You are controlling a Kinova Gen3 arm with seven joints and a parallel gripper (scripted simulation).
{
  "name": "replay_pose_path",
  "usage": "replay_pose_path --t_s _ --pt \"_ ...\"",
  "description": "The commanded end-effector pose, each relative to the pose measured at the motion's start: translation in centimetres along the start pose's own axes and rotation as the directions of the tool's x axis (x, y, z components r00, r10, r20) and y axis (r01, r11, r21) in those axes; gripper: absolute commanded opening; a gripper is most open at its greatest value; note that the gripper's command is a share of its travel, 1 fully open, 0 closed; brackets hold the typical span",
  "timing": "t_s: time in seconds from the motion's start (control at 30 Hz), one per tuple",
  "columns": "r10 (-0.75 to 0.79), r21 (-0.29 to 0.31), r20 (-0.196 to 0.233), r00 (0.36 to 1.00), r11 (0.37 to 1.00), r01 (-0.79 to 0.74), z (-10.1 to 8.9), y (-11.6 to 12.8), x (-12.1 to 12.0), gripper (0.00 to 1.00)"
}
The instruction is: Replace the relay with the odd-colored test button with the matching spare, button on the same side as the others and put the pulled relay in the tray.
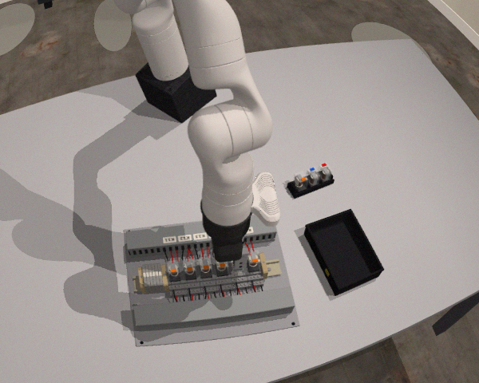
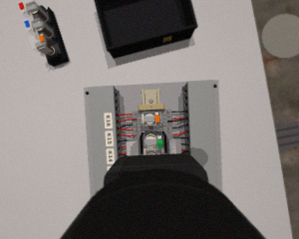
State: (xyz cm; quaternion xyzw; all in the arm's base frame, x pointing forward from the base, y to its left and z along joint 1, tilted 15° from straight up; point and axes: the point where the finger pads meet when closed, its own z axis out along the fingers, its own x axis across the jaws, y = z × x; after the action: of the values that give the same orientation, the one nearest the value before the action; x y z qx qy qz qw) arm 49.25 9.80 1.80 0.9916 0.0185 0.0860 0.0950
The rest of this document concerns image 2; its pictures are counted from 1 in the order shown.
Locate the grey mounting plate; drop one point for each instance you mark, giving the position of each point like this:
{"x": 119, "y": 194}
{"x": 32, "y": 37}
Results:
{"x": 169, "y": 94}

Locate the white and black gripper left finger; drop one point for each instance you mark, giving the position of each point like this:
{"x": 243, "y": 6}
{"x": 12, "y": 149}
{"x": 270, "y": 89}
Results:
{"x": 135, "y": 146}

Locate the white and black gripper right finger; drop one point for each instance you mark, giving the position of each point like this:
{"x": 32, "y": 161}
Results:
{"x": 171, "y": 145}

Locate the black rectangular tray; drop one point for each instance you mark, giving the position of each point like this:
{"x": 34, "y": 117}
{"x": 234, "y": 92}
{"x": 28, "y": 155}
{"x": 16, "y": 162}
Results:
{"x": 127, "y": 20}

